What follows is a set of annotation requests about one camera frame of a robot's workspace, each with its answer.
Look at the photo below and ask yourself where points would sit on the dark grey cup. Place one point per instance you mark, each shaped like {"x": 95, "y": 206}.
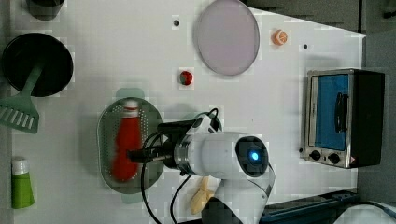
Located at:
{"x": 44, "y": 10}

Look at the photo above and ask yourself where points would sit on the green oval strainer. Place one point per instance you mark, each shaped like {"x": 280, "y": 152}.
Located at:
{"x": 107, "y": 129}

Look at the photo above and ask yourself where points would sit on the green slotted spatula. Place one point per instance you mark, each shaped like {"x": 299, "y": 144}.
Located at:
{"x": 18, "y": 111}

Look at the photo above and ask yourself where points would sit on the red ketchup bottle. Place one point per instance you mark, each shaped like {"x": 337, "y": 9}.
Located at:
{"x": 128, "y": 138}

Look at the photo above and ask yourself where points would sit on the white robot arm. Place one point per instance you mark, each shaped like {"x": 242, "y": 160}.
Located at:
{"x": 239, "y": 161}

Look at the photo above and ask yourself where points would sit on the green cup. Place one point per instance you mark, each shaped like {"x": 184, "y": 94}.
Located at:
{"x": 218, "y": 119}

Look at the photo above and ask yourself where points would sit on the grey round plate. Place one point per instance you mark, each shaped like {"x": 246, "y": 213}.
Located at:
{"x": 227, "y": 37}

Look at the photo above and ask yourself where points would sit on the green squeeze tube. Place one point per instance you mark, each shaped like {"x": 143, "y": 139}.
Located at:
{"x": 21, "y": 187}

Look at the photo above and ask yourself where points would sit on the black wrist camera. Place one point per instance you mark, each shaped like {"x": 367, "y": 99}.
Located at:
{"x": 175, "y": 128}

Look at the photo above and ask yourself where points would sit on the orange slice toy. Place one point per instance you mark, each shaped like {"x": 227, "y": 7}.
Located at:
{"x": 279, "y": 37}

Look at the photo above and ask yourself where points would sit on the red toy strawberry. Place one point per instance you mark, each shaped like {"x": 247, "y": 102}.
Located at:
{"x": 186, "y": 78}

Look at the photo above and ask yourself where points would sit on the yellow toy banana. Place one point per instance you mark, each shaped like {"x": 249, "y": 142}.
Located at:
{"x": 201, "y": 197}

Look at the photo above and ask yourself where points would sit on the silver toaster oven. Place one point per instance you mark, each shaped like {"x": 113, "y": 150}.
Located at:
{"x": 344, "y": 112}

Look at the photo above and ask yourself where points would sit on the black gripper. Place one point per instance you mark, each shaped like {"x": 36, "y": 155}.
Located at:
{"x": 164, "y": 153}

